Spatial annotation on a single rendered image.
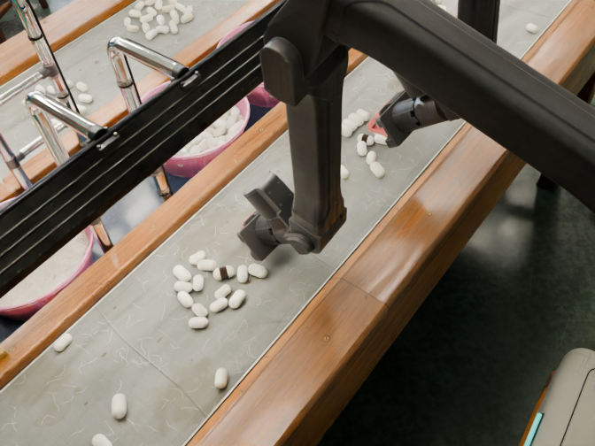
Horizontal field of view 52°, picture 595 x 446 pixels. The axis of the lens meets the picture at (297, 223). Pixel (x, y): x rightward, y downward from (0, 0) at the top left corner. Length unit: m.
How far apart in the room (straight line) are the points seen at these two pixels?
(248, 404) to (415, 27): 0.62
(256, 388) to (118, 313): 0.29
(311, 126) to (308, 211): 0.19
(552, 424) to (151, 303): 0.91
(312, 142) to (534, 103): 0.28
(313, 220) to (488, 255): 1.27
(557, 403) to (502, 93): 1.12
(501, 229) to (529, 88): 1.64
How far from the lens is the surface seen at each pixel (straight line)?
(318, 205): 0.81
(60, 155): 1.00
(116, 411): 0.99
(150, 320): 1.07
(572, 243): 2.16
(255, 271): 1.06
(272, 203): 0.92
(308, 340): 0.97
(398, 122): 1.12
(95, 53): 1.67
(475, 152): 1.25
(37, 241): 0.79
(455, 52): 0.50
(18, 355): 1.09
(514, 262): 2.06
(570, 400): 1.54
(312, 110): 0.65
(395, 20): 0.51
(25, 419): 1.06
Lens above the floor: 1.62
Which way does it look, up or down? 51 degrees down
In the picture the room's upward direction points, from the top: 6 degrees counter-clockwise
